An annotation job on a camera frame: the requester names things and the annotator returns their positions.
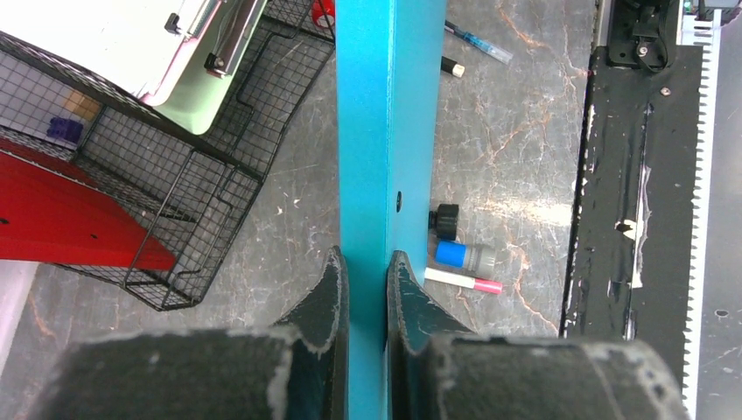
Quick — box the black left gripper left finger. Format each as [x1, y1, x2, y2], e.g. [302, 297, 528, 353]
[30, 247, 349, 419]

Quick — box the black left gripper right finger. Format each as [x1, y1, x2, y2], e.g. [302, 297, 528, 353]
[387, 250, 688, 419]

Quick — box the black wire mesh organizer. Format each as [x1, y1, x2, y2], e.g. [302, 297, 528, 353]
[1, 1, 334, 311]

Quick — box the red clipboard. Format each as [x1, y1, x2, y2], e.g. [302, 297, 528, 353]
[1, 138, 176, 270]

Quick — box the teal blue clipboard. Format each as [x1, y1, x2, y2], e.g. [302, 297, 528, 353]
[335, 1, 446, 419]

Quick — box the pink clear clipboard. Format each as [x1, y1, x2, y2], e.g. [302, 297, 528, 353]
[138, 0, 229, 107]

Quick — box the white printed paper sheet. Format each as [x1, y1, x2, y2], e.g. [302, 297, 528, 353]
[1, 0, 203, 97]

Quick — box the light green clipboard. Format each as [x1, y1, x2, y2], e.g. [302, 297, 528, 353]
[151, 1, 268, 135]

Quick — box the pink pen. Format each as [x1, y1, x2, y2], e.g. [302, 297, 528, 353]
[424, 267, 503, 295]

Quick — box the blue grey small cylinder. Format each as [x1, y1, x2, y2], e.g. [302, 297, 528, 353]
[434, 241, 496, 278]

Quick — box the black white small marker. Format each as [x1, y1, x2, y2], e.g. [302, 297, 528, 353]
[440, 56, 466, 78]

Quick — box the blue clear pen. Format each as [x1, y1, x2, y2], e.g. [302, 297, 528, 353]
[444, 20, 513, 65]

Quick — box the small brown box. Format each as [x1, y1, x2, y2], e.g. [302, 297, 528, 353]
[60, 90, 103, 123]

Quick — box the purple small block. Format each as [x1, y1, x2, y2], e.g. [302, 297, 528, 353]
[46, 116, 83, 144]

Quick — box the red black round stamp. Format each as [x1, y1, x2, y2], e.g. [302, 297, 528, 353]
[311, 0, 335, 29]

